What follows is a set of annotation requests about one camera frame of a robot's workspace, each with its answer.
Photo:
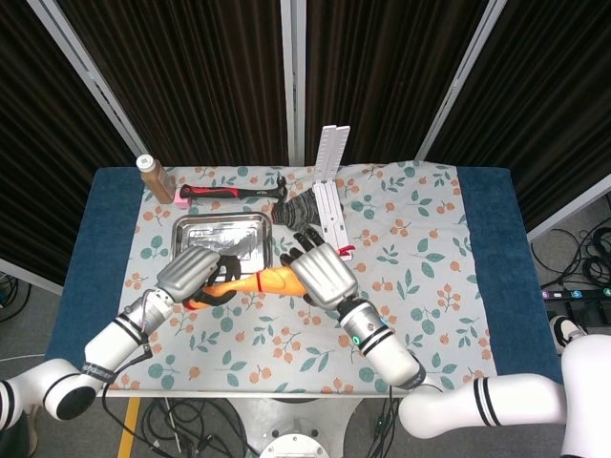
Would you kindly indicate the white folding laptop stand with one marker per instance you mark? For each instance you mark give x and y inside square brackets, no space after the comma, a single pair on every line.
[329,200]

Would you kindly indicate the stainless steel rectangular tray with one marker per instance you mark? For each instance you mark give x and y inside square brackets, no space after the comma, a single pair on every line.
[229,229]

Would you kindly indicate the dark corrugated partition panel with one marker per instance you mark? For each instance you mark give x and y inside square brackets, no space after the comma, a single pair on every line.
[38,143]
[382,62]
[191,71]
[549,95]

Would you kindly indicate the floral fruit print tablecloth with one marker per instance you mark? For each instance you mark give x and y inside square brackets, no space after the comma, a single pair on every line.
[310,343]

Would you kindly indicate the pink eraser block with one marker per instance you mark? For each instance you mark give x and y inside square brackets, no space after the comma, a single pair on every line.
[182,202]

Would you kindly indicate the grey striped knit glove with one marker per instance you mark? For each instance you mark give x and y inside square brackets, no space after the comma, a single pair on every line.
[296,212]

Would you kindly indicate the yellow floor tape strip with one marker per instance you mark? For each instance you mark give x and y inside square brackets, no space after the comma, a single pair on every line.
[128,429]

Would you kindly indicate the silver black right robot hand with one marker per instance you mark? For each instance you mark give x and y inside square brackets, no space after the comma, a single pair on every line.
[324,276]

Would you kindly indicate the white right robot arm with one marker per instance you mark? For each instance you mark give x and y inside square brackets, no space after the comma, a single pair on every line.
[391,353]

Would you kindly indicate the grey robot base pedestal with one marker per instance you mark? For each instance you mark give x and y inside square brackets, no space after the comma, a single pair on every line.
[291,420]

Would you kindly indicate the orange rubber chicken toy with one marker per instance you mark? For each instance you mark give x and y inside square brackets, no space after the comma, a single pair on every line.
[277,281]

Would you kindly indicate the brown juice bottle white cap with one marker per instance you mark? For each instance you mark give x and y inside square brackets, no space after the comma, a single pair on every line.
[160,183]

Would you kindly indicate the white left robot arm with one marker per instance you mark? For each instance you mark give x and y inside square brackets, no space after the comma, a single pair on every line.
[110,343]

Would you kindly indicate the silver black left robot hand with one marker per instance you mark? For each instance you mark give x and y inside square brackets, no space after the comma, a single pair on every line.
[191,272]

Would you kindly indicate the black power strip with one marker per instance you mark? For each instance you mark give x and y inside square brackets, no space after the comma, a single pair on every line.
[573,294]

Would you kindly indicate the white black sneaker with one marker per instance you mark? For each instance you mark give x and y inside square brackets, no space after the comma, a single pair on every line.
[565,331]

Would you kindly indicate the blue table cover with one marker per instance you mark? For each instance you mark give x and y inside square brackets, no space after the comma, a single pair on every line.
[491,229]

